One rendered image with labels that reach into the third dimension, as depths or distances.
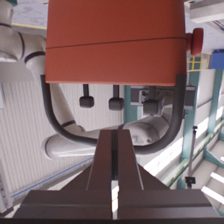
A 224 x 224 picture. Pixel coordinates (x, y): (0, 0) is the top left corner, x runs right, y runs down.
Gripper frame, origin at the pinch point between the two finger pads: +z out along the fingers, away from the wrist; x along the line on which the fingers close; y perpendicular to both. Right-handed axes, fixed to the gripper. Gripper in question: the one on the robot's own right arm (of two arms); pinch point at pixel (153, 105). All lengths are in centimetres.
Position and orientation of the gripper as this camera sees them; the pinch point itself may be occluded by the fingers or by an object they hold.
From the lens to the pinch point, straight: 27.3
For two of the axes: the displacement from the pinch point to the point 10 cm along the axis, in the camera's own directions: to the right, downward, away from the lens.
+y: 0.2, 9.6, 2.7
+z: -3.9, 2.5, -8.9
